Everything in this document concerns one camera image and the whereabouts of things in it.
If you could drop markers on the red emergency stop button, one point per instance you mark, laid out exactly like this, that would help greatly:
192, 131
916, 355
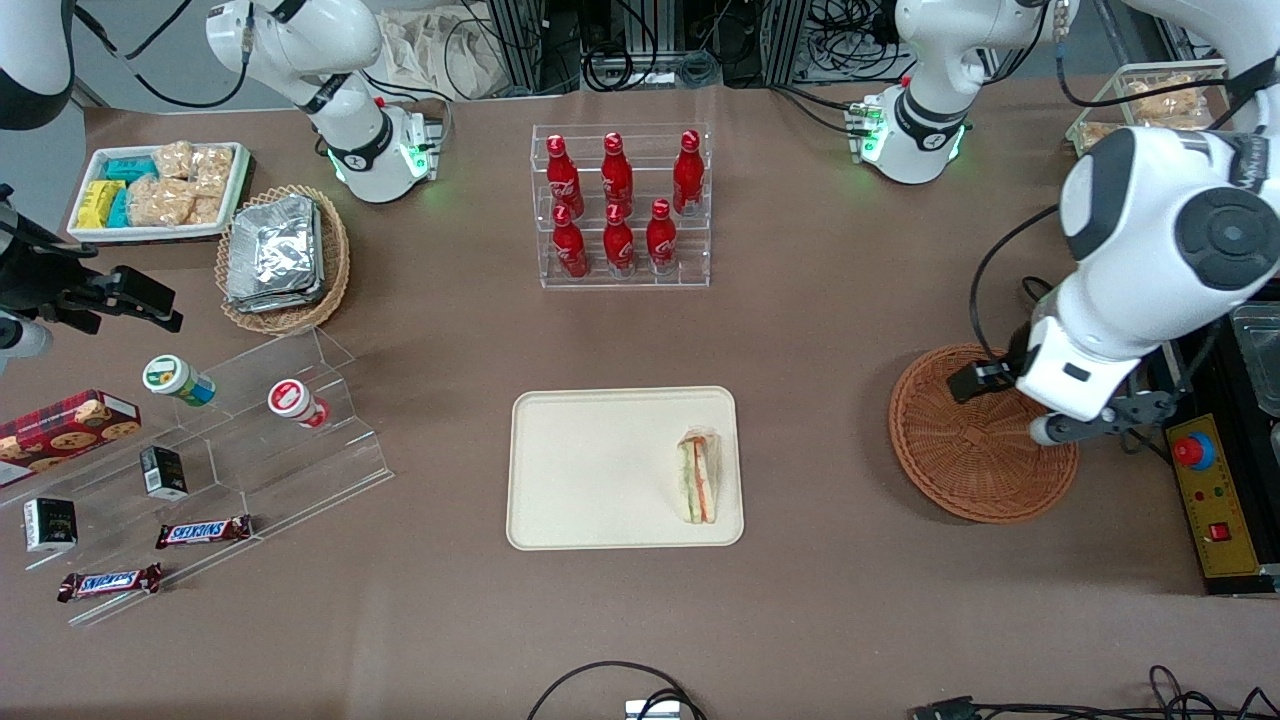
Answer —
1194, 452

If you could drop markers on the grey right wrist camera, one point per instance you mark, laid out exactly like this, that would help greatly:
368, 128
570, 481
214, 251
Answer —
22, 340

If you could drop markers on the Snickers chocolate bar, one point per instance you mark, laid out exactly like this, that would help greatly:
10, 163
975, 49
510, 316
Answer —
108, 582
203, 531

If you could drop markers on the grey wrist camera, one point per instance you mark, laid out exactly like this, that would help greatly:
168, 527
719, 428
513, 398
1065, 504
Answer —
22, 340
1044, 430

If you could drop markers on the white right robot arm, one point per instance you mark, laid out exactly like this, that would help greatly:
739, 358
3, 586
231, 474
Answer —
350, 140

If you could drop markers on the cream plastic tray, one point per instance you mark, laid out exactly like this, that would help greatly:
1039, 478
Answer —
600, 468

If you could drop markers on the light wicker basket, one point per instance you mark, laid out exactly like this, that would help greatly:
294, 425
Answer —
335, 260

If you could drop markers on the aluminium frame post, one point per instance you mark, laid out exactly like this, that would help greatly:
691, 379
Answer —
785, 40
518, 45

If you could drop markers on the triangle sandwich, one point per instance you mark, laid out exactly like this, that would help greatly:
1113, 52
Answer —
700, 475

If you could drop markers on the clear rice cracker bag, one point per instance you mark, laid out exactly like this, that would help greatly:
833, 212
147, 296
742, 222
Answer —
160, 202
206, 210
212, 170
172, 160

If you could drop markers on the black yellow control box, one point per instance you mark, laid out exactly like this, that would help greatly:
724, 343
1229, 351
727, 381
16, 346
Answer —
1215, 520

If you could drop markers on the small grey device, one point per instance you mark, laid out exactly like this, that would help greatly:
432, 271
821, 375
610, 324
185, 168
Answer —
652, 711

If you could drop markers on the silver foil packet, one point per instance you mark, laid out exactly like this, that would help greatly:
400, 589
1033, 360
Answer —
275, 304
275, 245

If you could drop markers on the clear acrylic stepped shelf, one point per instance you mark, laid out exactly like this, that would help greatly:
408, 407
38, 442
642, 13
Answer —
280, 480

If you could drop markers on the red lid yogurt cup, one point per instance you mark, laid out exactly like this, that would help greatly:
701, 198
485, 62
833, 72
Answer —
292, 400

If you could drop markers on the clear bagged snack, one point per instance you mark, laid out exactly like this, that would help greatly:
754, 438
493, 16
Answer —
1098, 137
1165, 98

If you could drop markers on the red tartan cookie box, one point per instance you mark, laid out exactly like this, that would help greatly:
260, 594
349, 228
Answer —
65, 430

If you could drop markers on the white plastic bin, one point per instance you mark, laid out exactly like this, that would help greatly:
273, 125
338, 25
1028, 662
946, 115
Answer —
150, 233

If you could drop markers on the clear plastic container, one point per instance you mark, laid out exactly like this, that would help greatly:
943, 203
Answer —
1258, 360

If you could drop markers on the red cola bottle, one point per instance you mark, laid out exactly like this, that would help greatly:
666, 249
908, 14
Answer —
661, 242
617, 175
570, 248
619, 245
563, 180
688, 172

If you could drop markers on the brown wicker basket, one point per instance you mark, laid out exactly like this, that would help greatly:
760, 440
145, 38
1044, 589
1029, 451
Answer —
950, 450

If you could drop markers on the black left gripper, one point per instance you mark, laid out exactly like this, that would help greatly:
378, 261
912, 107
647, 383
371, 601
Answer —
1012, 364

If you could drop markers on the teal snack packet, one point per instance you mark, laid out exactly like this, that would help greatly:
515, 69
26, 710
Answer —
130, 170
119, 208

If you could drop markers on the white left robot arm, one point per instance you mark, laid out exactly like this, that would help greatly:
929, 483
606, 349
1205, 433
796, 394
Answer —
1130, 230

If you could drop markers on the clear acrylic bottle rack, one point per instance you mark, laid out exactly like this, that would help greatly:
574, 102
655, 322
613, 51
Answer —
625, 280

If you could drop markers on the green lid yogurt cup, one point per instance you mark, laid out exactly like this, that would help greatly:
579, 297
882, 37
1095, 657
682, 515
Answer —
172, 378

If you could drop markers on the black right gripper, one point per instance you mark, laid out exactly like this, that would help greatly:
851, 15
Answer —
42, 282

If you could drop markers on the small black carton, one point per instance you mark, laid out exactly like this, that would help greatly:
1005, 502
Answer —
162, 472
50, 523

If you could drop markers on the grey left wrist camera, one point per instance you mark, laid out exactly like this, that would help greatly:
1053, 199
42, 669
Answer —
1044, 430

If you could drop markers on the yellow snack packet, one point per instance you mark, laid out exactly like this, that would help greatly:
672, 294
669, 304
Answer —
98, 203

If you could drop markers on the beige cloth bag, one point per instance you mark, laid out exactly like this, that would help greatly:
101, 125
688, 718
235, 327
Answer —
440, 55

